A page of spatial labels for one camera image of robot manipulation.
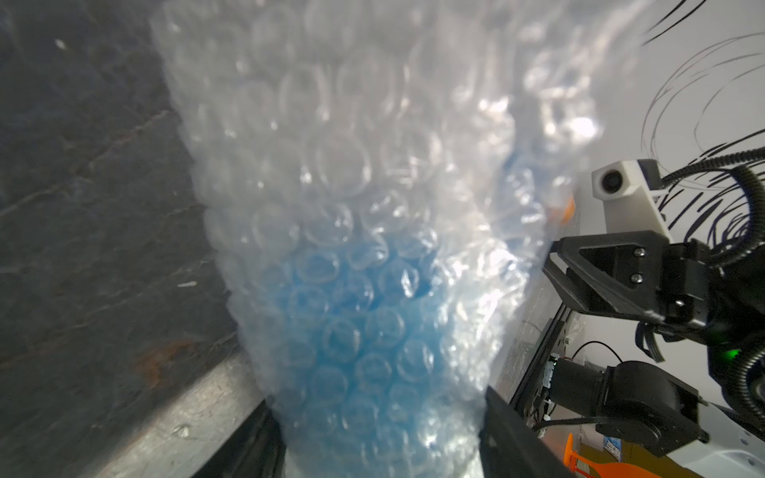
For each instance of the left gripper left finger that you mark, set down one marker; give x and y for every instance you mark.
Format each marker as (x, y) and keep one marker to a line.
(256, 449)

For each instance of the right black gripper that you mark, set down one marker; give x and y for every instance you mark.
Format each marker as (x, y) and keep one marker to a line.
(618, 275)

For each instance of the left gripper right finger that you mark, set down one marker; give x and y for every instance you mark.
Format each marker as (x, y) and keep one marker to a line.
(509, 449)

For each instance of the blue plastic wine glass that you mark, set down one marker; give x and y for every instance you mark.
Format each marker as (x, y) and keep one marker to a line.
(376, 336)

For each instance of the bubble wrap sheet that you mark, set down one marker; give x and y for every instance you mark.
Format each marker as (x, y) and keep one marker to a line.
(281, 101)

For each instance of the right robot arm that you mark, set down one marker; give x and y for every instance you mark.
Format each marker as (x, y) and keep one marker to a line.
(639, 402)

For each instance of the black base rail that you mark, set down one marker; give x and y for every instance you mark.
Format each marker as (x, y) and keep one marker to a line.
(529, 395)

